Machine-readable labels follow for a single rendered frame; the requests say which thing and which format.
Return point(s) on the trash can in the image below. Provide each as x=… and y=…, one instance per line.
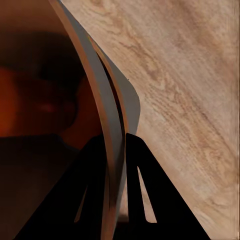
x=43, y=39

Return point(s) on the can of soda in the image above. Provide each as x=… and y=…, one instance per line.
x=87, y=123
x=33, y=106

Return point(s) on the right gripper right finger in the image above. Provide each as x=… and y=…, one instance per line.
x=175, y=220

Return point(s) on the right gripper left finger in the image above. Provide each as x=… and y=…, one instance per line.
x=55, y=216

